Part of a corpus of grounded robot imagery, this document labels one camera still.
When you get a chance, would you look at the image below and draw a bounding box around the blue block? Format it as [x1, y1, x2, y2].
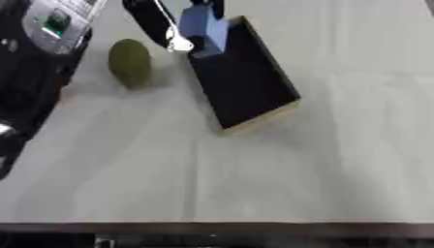
[177, 4, 231, 59]

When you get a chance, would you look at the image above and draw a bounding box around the green oval toy fruit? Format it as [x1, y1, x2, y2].
[107, 38, 155, 89]

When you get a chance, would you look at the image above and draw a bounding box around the tan cardboard box black inside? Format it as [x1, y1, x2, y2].
[184, 15, 304, 137]

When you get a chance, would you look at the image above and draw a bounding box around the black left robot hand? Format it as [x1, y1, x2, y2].
[120, 0, 228, 53]

